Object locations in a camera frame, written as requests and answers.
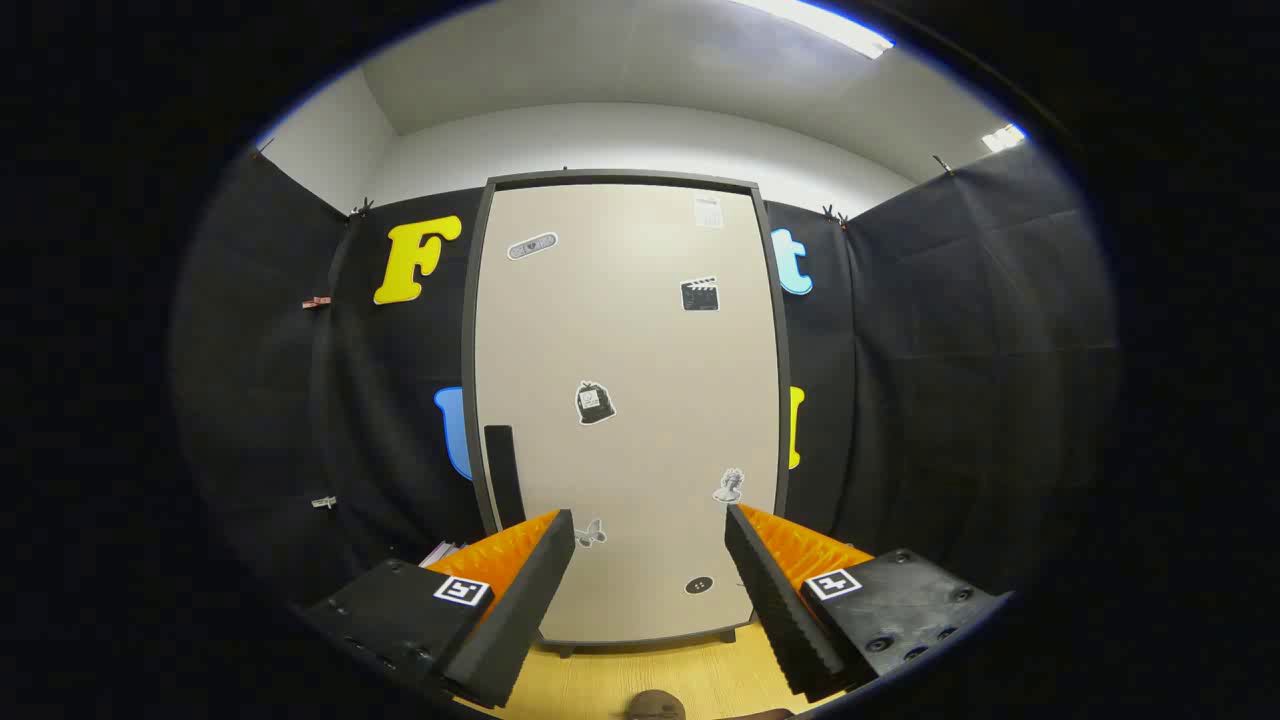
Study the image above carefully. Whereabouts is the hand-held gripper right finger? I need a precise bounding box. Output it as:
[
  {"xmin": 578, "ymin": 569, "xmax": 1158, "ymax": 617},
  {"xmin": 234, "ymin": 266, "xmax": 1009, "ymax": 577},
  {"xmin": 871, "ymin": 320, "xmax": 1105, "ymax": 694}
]
[{"xmin": 724, "ymin": 503, "xmax": 1009, "ymax": 701}]

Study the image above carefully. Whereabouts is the black cabinet door handle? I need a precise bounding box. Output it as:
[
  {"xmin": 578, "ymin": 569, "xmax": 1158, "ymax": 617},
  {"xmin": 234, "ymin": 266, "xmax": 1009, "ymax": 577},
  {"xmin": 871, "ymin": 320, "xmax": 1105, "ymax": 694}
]
[{"xmin": 484, "ymin": 425, "xmax": 526, "ymax": 531}]

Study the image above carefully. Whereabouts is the beige shoe cabinet door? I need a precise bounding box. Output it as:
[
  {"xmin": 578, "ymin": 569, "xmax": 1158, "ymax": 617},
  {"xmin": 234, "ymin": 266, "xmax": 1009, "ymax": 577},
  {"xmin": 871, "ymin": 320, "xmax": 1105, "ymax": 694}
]
[{"xmin": 475, "ymin": 183, "xmax": 781, "ymax": 643}]

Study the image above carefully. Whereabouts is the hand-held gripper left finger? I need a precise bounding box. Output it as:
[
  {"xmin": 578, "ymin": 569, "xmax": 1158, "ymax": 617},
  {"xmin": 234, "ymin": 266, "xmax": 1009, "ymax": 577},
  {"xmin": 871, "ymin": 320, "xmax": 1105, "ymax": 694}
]
[{"xmin": 298, "ymin": 508, "xmax": 577, "ymax": 711}]

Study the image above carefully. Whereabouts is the black backdrop cloth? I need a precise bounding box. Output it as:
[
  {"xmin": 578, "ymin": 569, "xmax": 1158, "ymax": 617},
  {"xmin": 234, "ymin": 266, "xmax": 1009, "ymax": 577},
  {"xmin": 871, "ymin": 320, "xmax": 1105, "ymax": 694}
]
[{"xmin": 170, "ymin": 140, "xmax": 1119, "ymax": 641}]

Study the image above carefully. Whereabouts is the dark grey shoe cabinet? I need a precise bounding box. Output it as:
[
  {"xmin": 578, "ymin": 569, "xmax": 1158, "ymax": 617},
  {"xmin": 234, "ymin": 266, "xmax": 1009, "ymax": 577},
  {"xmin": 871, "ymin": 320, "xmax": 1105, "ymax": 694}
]
[{"xmin": 462, "ymin": 170, "xmax": 793, "ymax": 656}]

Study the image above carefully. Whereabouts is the long ceiling light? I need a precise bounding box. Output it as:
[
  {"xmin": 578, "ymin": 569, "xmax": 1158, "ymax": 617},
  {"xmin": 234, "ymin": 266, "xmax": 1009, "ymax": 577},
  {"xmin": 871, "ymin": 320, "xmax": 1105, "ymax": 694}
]
[{"xmin": 730, "ymin": 0, "xmax": 896, "ymax": 61}]

